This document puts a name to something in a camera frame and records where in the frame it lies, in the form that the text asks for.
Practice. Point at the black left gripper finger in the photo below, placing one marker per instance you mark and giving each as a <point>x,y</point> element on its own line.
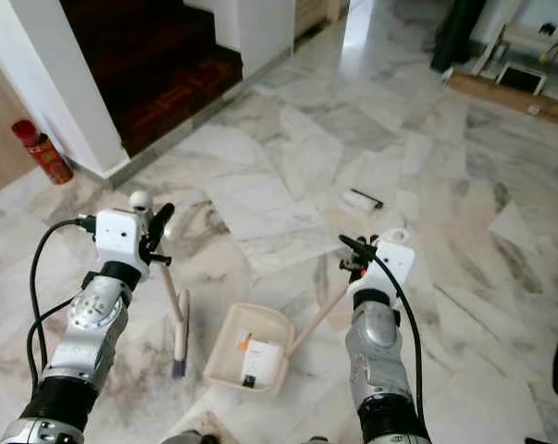
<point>164,216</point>

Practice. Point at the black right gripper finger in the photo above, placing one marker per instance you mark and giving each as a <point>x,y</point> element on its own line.
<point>353,243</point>
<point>349,268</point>

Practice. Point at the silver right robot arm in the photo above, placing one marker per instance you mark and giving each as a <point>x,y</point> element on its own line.
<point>374,347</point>

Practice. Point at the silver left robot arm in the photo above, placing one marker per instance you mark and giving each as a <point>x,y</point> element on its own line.
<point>95,310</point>

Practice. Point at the white tube with black strip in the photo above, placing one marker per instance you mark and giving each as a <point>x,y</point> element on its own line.
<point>360,201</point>

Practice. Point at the small white carton box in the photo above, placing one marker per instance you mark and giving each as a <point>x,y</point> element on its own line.
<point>262,363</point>

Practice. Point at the red can with gold print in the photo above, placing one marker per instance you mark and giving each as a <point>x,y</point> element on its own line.
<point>45,155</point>

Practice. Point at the dark wooden stairs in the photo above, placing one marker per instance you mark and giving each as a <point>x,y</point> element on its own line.
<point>158,69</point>

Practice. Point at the light brown wooden door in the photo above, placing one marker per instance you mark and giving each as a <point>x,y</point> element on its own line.
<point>1,129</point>

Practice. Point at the grey robot foot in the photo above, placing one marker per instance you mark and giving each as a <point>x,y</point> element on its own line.
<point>186,437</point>

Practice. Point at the brown wooden plank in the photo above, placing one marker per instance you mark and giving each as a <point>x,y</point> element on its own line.
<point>501,95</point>

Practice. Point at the white framed dark picture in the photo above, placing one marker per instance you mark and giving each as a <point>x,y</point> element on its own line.
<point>521,79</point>

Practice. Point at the beige louvred door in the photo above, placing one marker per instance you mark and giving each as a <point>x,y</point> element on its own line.
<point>311,11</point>

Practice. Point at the white rolled tube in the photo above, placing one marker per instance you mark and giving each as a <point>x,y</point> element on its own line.
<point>533,37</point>

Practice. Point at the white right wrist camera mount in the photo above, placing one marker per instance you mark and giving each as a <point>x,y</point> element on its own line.
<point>394,268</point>

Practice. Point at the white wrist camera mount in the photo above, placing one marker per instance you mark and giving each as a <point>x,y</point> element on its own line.
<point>394,268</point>
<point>121,237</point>

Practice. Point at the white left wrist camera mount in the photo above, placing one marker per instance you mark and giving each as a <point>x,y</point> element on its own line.
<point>121,237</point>

